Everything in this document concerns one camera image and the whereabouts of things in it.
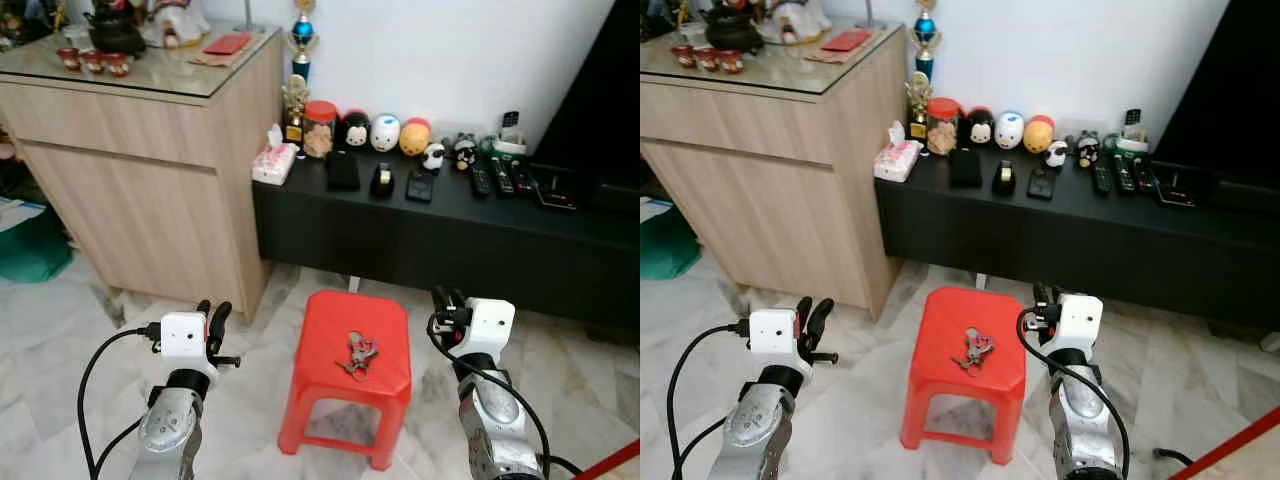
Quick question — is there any black low console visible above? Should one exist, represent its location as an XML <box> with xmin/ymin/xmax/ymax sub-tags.
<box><xmin>875</xmin><ymin>146</ymin><xmax>1280</xmax><ymax>333</ymax></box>
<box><xmin>252</xmin><ymin>148</ymin><xmax>641</xmax><ymax>337</ymax></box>

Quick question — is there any metal key bunch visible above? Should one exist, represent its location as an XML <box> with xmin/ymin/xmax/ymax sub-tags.
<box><xmin>336</xmin><ymin>333</ymin><xmax>379</xmax><ymax>382</ymax></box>
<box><xmin>952</xmin><ymin>327</ymin><xmax>995</xmax><ymax>376</ymax></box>

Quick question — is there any red plastic stool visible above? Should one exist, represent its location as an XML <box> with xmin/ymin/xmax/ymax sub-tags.
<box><xmin>900</xmin><ymin>286</ymin><xmax>1028</xmax><ymax>465</ymax></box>
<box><xmin>277</xmin><ymin>289</ymin><xmax>413</xmax><ymax>471</ymax></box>

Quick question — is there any light wooden cabinet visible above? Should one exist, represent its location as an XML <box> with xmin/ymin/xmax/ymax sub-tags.
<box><xmin>0</xmin><ymin>20</ymin><xmax>287</xmax><ymax>324</ymax></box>
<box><xmin>640</xmin><ymin>15</ymin><xmax>910</xmax><ymax>319</ymax></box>

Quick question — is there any black wallet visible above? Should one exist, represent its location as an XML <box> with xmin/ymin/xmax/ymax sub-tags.
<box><xmin>948</xmin><ymin>147</ymin><xmax>984</xmax><ymax>190</ymax></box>
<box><xmin>326</xmin><ymin>150</ymin><xmax>361</xmax><ymax>192</ymax></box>

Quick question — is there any flat black set-top box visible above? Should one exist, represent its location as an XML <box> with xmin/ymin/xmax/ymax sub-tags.
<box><xmin>530</xmin><ymin>165</ymin><xmax>580</xmax><ymax>212</ymax></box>
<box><xmin>1152</xmin><ymin>164</ymin><xmax>1200</xmax><ymax>210</ymax></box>

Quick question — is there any green bag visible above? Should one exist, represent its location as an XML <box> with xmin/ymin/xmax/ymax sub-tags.
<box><xmin>0</xmin><ymin>200</ymin><xmax>74</xmax><ymax>284</ymax></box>
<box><xmin>640</xmin><ymin>200</ymin><xmax>702</xmax><ymax>282</ymax></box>

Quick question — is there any orange yellow plush toy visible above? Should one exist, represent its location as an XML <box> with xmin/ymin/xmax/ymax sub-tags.
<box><xmin>1023</xmin><ymin>114</ymin><xmax>1056</xmax><ymax>155</ymax></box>
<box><xmin>399</xmin><ymin>117</ymin><xmax>432</xmax><ymax>158</ymax></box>

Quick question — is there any white green desk holder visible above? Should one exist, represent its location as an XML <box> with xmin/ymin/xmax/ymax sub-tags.
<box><xmin>1113</xmin><ymin>107</ymin><xmax>1152</xmax><ymax>154</ymax></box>
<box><xmin>488</xmin><ymin>110</ymin><xmax>529</xmax><ymax>157</ymax></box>

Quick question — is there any pink tissue pack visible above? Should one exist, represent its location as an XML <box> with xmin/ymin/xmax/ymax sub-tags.
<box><xmin>252</xmin><ymin>124</ymin><xmax>300</xmax><ymax>187</ymax></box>
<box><xmin>873</xmin><ymin>120</ymin><xmax>924</xmax><ymax>184</ymax></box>

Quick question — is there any white round plush toy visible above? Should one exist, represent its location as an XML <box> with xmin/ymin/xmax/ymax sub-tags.
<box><xmin>994</xmin><ymin>110</ymin><xmax>1026</xmax><ymax>151</ymax></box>
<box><xmin>370</xmin><ymin>113</ymin><xmax>402</xmax><ymax>154</ymax></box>

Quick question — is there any black mouse plush toy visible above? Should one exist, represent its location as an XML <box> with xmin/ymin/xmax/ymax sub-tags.
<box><xmin>963</xmin><ymin>106</ymin><xmax>997</xmax><ymax>148</ymax></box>
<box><xmin>338</xmin><ymin>110</ymin><xmax>373</xmax><ymax>150</ymax></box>

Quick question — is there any clear jar with red lid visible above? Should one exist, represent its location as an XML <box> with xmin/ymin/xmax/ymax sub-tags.
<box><xmin>926</xmin><ymin>96</ymin><xmax>963</xmax><ymax>157</ymax></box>
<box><xmin>302</xmin><ymin>100</ymin><xmax>340</xmax><ymax>160</ymax></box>

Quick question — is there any red strip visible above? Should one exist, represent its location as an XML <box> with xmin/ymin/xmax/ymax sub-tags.
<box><xmin>572</xmin><ymin>438</ymin><xmax>641</xmax><ymax>480</ymax></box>
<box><xmin>1168</xmin><ymin>404</ymin><xmax>1280</xmax><ymax>480</ymax></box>

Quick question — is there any small gold figurine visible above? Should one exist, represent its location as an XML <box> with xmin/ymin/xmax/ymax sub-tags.
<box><xmin>282</xmin><ymin>75</ymin><xmax>309</xmax><ymax>147</ymax></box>
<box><xmin>906</xmin><ymin>70</ymin><xmax>933</xmax><ymax>142</ymax></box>

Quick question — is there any black television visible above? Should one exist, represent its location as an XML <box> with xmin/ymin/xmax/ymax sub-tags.
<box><xmin>530</xmin><ymin>0</ymin><xmax>641</xmax><ymax>193</ymax></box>
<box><xmin>1150</xmin><ymin>0</ymin><xmax>1280</xmax><ymax>189</ymax></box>

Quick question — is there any red envelope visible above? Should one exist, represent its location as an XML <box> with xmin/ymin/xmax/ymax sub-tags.
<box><xmin>202</xmin><ymin>33</ymin><xmax>254</xmax><ymax>57</ymax></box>
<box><xmin>820</xmin><ymin>30</ymin><xmax>874</xmax><ymax>54</ymax></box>

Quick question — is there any dark teapot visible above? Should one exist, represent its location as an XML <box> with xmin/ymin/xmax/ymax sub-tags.
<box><xmin>82</xmin><ymin>4</ymin><xmax>149</xmax><ymax>57</ymax></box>
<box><xmin>699</xmin><ymin>4</ymin><xmax>767</xmax><ymax>54</ymax></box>

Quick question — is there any blue and gold trophy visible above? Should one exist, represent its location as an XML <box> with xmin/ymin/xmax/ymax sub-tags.
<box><xmin>912</xmin><ymin>0</ymin><xmax>944</xmax><ymax>81</ymax></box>
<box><xmin>288</xmin><ymin>0</ymin><xmax>320</xmax><ymax>84</ymax></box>

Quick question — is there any white ceramic figurine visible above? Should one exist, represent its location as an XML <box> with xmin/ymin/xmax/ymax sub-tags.
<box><xmin>140</xmin><ymin>0</ymin><xmax>212</xmax><ymax>50</ymax></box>
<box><xmin>760</xmin><ymin>0</ymin><xmax>832</xmax><ymax>47</ymax></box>

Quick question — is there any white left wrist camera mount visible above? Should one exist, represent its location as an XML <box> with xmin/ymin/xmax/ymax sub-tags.
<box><xmin>158</xmin><ymin>312</ymin><xmax>219</xmax><ymax>387</ymax></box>
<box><xmin>746</xmin><ymin>308</ymin><xmax>809</xmax><ymax>382</ymax></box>

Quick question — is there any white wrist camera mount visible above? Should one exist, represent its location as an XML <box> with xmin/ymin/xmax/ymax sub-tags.
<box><xmin>158</xmin><ymin>312</ymin><xmax>219</xmax><ymax>387</ymax></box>
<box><xmin>1055</xmin><ymin>293</ymin><xmax>1105</xmax><ymax>357</ymax></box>
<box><xmin>455</xmin><ymin>297</ymin><xmax>516</xmax><ymax>361</ymax></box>
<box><xmin>746</xmin><ymin>308</ymin><xmax>809</xmax><ymax>382</ymax></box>

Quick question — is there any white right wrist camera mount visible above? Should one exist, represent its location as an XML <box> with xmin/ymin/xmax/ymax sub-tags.
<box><xmin>455</xmin><ymin>297</ymin><xmax>516</xmax><ymax>361</ymax></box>
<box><xmin>1055</xmin><ymin>293</ymin><xmax>1105</xmax><ymax>357</ymax></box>

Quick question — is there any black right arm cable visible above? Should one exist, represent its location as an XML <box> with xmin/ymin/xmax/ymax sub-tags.
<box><xmin>427</xmin><ymin>313</ymin><xmax>584</xmax><ymax>480</ymax></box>
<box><xmin>1016</xmin><ymin>307</ymin><xmax>1197</xmax><ymax>480</ymax></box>

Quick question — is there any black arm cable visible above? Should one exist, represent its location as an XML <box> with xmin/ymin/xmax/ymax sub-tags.
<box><xmin>77</xmin><ymin>322</ymin><xmax>163</xmax><ymax>480</ymax></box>
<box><xmin>427</xmin><ymin>313</ymin><xmax>584</xmax><ymax>480</ymax></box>
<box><xmin>1016</xmin><ymin>307</ymin><xmax>1197</xmax><ymax>480</ymax></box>
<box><xmin>666</xmin><ymin>321</ymin><xmax>751</xmax><ymax>480</ymax></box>

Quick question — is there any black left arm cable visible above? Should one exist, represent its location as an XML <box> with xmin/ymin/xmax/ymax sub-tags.
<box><xmin>77</xmin><ymin>322</ymin><xmax>163</xmax><ymax>480</ymax></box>
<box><xmin>666</xmin><ymin>321</ymin><xmax>751</xmax><ymax>480</ymax></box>

